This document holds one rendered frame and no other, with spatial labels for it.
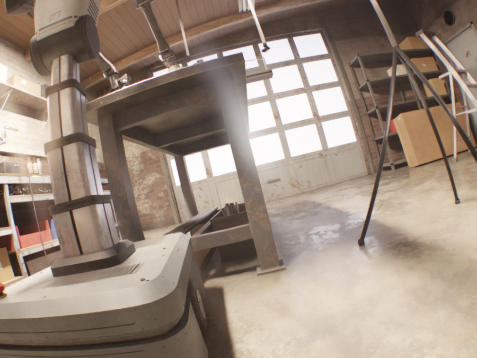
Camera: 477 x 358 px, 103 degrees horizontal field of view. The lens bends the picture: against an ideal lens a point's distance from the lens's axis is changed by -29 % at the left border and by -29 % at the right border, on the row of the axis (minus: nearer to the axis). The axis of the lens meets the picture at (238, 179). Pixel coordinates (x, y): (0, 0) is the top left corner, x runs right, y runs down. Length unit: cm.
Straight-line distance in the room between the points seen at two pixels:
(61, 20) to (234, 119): 75
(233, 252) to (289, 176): 307
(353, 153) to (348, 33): 230
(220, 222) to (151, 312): 99
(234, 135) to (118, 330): 84
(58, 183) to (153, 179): 384
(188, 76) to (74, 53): 45
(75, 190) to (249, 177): 65
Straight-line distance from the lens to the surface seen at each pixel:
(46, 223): 239
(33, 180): 228
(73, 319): 49
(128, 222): 119
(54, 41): 90
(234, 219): 136
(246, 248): 139
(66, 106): 80
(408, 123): 411
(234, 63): 106
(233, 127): 108
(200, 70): 106
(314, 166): 443
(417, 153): 403
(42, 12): 101
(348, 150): 464
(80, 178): 72
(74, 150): 74
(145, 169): 459
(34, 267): 221
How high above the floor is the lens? 38
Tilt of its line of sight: 1 degrees up
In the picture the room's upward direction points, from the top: 14 degrees counter-clockwise
